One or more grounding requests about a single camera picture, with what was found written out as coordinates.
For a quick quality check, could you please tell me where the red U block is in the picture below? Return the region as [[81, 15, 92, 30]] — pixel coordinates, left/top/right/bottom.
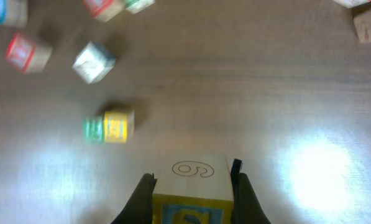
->
[[83, 0, 126, 22]]

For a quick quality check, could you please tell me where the plain wooden block centre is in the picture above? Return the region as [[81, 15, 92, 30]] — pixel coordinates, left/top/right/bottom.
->
[[72, 41, 116, 84]]

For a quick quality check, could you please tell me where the red Y block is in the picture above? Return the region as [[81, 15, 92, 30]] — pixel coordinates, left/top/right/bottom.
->
[[5, 32, 53, 73]]

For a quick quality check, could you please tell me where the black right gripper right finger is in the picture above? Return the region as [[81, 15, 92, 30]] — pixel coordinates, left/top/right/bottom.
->
[[231, 159, 271, 224]]

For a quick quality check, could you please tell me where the green R block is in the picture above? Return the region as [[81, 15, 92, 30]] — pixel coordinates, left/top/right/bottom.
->
[[83, 116, 104, 143]]

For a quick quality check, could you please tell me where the blue 5 block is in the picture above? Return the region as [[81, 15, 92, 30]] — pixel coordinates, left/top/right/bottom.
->
[[0, 0, 28, 27]]

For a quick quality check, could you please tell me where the yellow S block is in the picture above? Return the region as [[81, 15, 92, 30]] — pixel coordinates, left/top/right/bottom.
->
[[103, 110, 135, 143], [152, 154, 235, 224]]

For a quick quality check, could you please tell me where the red 3 block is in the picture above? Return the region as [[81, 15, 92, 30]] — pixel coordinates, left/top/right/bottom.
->
[[333, 0, 371, 8]]

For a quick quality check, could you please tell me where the green Z block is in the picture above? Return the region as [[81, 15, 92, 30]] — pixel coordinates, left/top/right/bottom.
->
[[126, 0, 155, 14]]

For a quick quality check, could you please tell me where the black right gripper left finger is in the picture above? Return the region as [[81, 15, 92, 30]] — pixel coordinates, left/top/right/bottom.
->
[[111, 174, 157, 224]]

